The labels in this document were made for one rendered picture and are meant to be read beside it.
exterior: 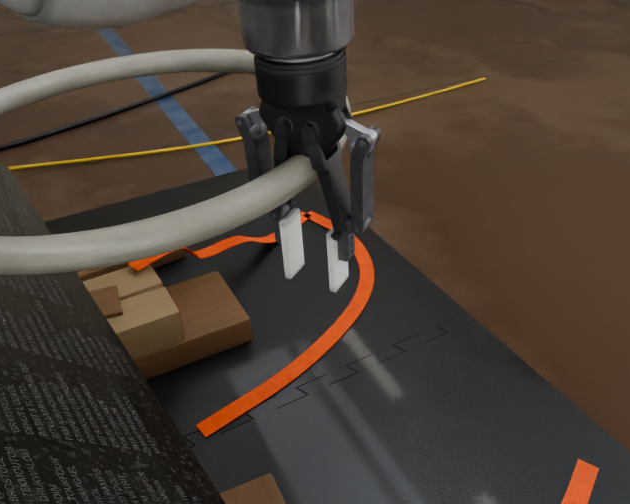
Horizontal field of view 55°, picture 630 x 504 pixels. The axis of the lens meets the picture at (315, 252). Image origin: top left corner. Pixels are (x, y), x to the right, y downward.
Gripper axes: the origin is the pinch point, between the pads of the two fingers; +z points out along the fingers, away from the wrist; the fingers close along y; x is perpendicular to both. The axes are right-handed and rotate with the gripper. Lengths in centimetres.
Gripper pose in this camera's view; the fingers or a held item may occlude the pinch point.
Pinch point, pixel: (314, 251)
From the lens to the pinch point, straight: 61.1
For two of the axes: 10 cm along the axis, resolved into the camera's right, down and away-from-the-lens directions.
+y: -8.8, -2.3, 4.2
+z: 0.6, 8.1, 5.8
